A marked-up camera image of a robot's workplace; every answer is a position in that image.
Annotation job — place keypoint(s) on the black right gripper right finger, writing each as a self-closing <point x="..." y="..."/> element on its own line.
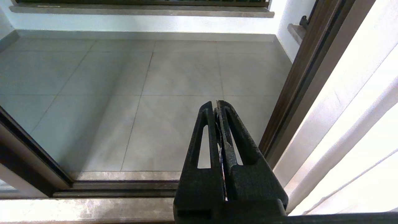
<point x="255" y="183"/>

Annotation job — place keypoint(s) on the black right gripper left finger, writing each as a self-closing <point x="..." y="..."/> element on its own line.
<point x="199" y="186"/>

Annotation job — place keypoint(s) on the brown framed sliding glass door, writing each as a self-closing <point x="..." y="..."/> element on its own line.
<point x="28" y="155"/>

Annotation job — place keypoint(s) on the black aluminum extrusion rail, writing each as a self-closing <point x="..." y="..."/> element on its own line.
<point x="124" y="186"/>

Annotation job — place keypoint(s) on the dark brown door frame jamb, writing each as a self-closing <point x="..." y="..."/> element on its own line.
<point x="298" y="77"/>

